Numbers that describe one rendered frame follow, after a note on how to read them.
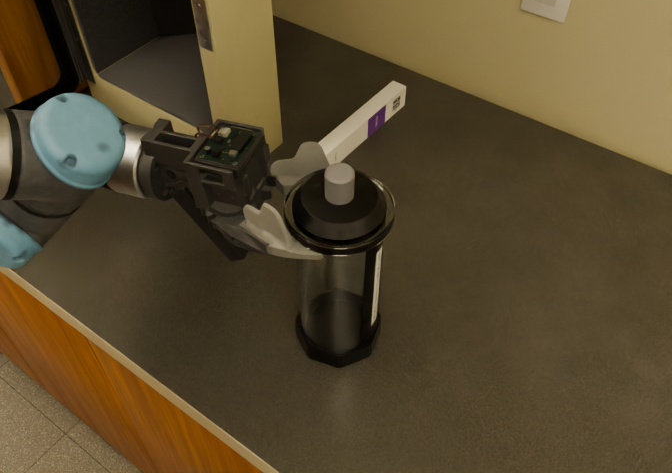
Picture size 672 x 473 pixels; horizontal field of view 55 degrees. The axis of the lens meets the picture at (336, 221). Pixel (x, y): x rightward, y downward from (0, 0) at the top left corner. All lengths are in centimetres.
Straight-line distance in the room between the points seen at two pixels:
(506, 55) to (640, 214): 33
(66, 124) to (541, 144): 75
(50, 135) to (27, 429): 146
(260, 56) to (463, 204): 36
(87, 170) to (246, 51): 39
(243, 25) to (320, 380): 45
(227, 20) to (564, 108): 58
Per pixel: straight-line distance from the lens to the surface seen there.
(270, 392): 77
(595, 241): 96
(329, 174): 59
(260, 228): 63
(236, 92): 90
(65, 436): 190
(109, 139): 57
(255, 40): 90
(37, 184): 58
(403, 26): 121
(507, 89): 116
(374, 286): 68
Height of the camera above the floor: 162
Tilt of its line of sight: 48 degrees down
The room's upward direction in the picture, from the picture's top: straight up
